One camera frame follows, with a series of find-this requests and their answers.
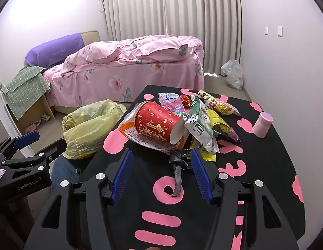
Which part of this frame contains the cardboard box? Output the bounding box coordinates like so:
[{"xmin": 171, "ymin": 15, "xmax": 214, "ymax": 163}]
[{"xmin": 14, "ymin": 91, "xmax": 55, "ymax": 129}]

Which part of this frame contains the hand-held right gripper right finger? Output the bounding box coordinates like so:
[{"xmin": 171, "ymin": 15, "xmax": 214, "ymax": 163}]
[{"xmin": 191, "ymin": 148, "xmax": 300, "ymax": 250}]

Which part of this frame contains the person's leg in jeans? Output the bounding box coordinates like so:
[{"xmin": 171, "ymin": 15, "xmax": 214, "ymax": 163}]
[{"xmin": 50, "ymin": 155, "xmax": 83, "ymax": 191}]

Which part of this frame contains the orange white noodle wrapper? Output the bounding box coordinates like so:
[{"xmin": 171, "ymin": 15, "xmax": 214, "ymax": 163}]
[{"xmin": 117, "ymin": 103, "xmax": 179, "ymax": 152}]

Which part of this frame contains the bright yellow zigzag wrapper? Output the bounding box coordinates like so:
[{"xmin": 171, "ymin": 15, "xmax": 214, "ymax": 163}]
[{"xmin": 198, "ymin": 148, "xmax": 218, "ymax": 163}]

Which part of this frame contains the small red candy wrapper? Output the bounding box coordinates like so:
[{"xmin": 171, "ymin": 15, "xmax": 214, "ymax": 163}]
[{"xmin": 180, "ymin": 95, "xmax": 194, "ymax": 109}]

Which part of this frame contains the white curtain wand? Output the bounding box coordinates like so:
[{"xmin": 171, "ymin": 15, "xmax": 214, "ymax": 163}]
[{"xmin": 161, "ymin": 0, "xmax": 171, "ymax": 36}]

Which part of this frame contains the yellow purple snack packet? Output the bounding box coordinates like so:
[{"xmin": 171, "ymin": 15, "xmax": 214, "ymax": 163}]
[{"xmin": 204, "ymin": 109, "xmax": 242, "ymax": 144}]

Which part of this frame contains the pink floral duvet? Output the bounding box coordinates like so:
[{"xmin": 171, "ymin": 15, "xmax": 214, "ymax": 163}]
[{"xmin": 61, "ymin": 34, "xmax": 203, "ymax": 75}]

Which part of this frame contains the green checked cloth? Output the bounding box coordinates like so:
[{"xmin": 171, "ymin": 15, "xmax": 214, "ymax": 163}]
[{"xmin": 0, "ymin": 65, "xmax": 51, "ymax": 122}]

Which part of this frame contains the purple pillow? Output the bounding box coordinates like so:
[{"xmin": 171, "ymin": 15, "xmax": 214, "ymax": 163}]
[{"xmin": 25, "ymin": 33, "xmax": 85, "ymax": 67}]

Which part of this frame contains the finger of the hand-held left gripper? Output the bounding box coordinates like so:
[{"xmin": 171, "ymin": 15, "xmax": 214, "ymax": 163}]
[
  {"xmin": 0, "ymin": 131, "xmax": 40, "ymax": 162},
  {"xmin": 0, "ymin": 139, "xmax": 67, "ymax": 174}
]

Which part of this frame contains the white pleated curtain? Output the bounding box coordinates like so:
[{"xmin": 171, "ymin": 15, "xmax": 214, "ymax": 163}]
[{"xmin": 103, "ymin": 0, "xmax": 242, "ymax": 78}]

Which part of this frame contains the beige headboard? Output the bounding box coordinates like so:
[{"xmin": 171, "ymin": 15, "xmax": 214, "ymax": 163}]
[{"xmin": 80, "ymin": 30, "xmax": 101, "ymax": 45}]

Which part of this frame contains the yellow cartoon snack packet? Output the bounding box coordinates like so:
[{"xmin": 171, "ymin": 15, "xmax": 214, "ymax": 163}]
[{"xmin": 198, "ymin": 90, "xmax": 242, "ymax": 116}]

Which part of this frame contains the bed with pink floral sheet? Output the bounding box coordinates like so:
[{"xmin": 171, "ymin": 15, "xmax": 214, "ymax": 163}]
[{"xmin": 43, "ymin": 34, "xmax": 205, "ymax": 115}]

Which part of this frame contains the red paper cup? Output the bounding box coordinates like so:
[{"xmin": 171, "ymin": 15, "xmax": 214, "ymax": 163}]
[{"xmin": 135, "ymin": 101, "xmax": 186, "ymax": 145}]

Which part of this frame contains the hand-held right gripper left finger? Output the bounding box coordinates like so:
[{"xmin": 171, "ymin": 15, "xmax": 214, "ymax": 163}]
[{"xmin": 25, "ymin": 149, "xmax": 133, "ymax": 250}]

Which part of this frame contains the green white wrapper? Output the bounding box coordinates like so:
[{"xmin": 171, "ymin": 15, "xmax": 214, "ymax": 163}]
[{"xmin": 183, "ymin": 96, "xmax": 219, "ymax": 155}]

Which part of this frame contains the white plastic bag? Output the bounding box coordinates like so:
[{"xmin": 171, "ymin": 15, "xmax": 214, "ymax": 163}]
[{"xmin": 220, "ymin": 59, "xmax": 244, "ymax": 90}]

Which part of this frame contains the pink white tissue packet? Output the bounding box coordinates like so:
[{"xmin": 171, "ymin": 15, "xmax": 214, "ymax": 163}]
[{"xmin": 158, "ymin": 92, "xmax": 187, "ymax": 111}]

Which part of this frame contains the dark silver wrapper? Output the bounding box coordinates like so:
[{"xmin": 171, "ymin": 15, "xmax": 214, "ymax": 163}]
[{"xmin": 169, "ymin": 150, "xmax": 193, "ymax": 198}]

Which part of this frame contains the pink slipper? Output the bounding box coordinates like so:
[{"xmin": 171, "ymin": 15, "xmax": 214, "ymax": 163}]
[{"xmin": 24, "ymin": 124, "xmax": 40, "ymax": 135}]

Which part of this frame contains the yellow plastic bag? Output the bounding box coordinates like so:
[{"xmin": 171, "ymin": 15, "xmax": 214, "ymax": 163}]
[{"xmin": 62, "ymin": 99, "xmax": 127, "ymax": 160}]

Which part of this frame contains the black pink-patterned tablecloth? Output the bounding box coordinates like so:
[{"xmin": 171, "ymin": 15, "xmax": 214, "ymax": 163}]
[{"xmin": 25, "ymin": 85, "xmax": 306, "ymax": 250}]

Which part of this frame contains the pink cylindrical cup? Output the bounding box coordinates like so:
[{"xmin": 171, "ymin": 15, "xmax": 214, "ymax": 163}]
[{"xmin": 252, "ymin": 111, "xmax": 274, "ymax": 139}]

